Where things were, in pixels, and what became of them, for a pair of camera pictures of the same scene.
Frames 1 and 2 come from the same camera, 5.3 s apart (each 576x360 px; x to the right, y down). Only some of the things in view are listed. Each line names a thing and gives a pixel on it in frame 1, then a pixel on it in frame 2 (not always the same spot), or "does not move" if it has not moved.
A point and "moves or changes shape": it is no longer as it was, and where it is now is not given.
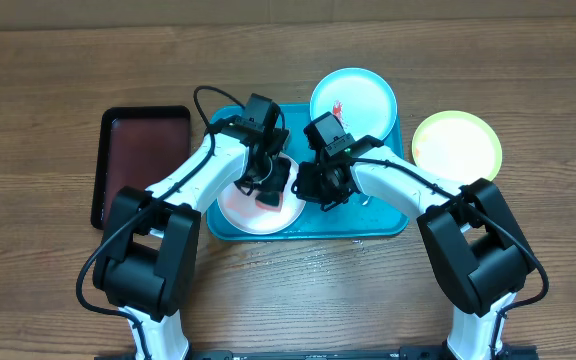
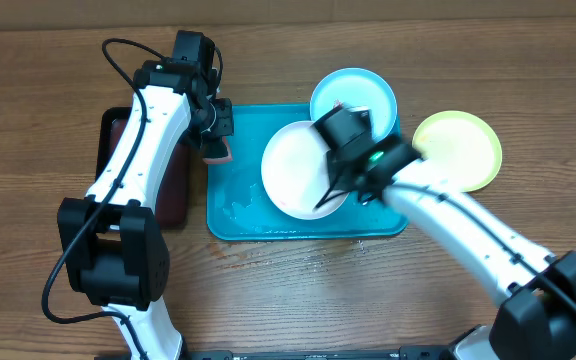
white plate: [247, 214] moves or changes shape
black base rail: [405, 353] does not move
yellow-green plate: [457, 146] does not move
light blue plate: [364, 101] does not move
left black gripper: [280, 181] → [227, 122]
